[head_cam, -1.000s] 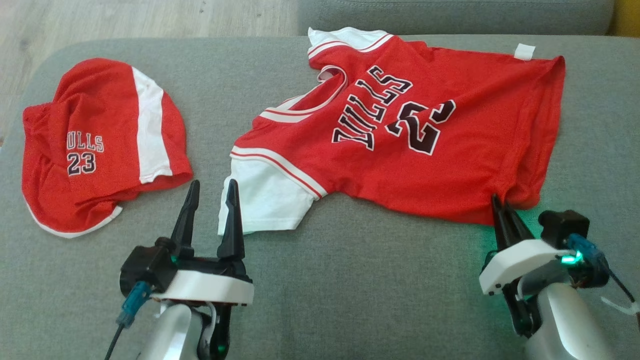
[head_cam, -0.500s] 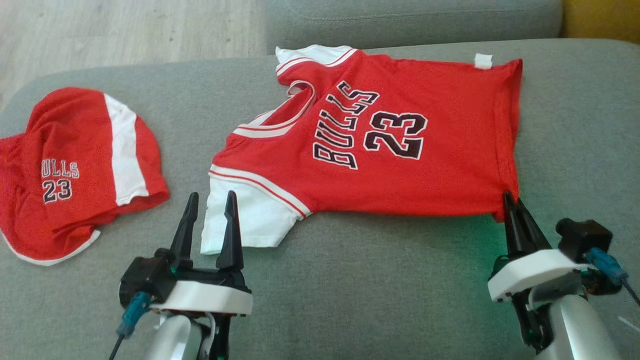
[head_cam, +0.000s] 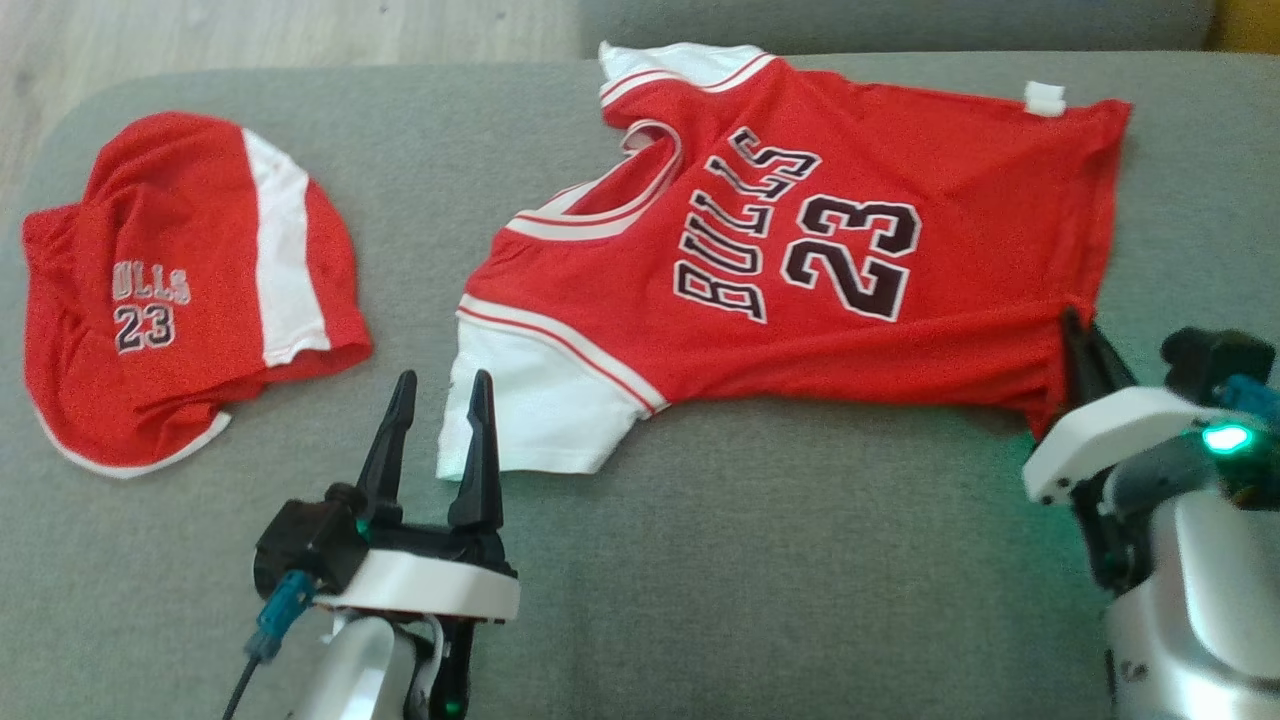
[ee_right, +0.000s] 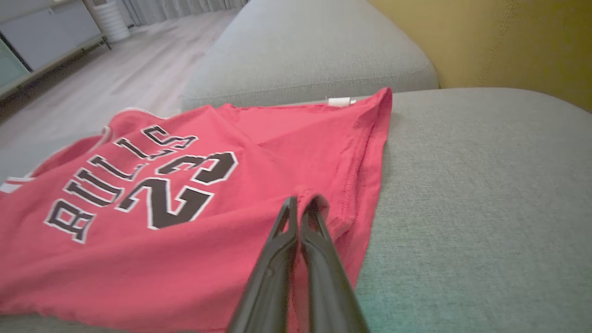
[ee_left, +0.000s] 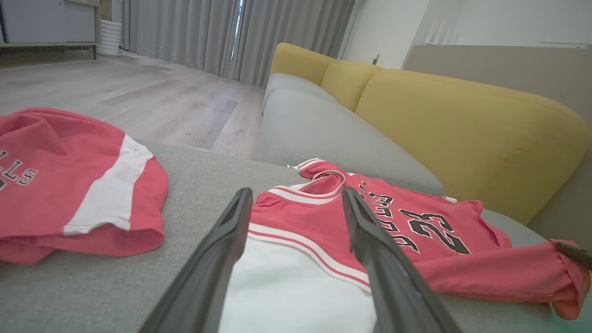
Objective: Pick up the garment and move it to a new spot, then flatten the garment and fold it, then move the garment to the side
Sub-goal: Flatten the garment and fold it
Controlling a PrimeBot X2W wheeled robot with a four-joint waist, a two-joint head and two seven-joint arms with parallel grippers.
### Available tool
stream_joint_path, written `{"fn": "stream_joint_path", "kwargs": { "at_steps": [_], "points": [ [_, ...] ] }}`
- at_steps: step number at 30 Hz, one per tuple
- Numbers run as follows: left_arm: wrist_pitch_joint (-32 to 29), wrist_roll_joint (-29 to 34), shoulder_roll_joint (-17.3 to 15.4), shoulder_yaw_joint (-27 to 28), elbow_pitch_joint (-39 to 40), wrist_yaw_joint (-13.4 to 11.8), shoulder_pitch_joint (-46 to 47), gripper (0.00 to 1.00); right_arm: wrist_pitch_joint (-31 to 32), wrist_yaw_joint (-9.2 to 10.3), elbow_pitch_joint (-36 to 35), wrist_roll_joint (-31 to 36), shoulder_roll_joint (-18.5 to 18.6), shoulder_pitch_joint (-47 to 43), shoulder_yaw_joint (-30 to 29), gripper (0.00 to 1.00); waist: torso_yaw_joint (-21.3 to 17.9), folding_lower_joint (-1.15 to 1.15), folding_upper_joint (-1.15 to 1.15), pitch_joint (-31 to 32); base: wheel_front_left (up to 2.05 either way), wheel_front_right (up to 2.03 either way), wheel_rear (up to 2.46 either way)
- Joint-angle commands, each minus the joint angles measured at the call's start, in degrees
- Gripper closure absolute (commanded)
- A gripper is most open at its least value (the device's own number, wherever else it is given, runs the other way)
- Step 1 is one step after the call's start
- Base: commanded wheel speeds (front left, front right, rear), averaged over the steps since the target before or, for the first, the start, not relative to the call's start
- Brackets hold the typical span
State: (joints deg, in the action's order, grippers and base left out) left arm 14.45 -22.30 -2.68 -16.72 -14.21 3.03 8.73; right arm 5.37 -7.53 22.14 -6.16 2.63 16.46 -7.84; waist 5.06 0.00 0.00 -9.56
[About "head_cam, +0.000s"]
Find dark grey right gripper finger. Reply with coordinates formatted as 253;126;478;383
1087;320;1140;400
1060;306;1107;428

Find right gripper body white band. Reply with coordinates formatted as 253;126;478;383
1022;387;1243;506

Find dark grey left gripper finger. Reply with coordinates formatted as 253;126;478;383
355;370;418;526
447;370;504;531

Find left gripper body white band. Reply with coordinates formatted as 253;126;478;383
315;520;521;623

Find red Bulls 23 jersey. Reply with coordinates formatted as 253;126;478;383
436;40;1134;479

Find red Bulls 23 shorts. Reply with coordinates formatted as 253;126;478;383
22;110;374;480

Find grey fabric sofa seat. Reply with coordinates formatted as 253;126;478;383
0;50;1280;720

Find grey sofa cushion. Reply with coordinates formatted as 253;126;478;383
580;0;1218;58

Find black right cable teal plug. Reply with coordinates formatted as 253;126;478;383
1222;375;1280;431

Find black cable teal plug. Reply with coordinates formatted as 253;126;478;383
1222;375;1280;431
220;570;316;720

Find black left cable teal plug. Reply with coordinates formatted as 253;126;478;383
220;570;316;720

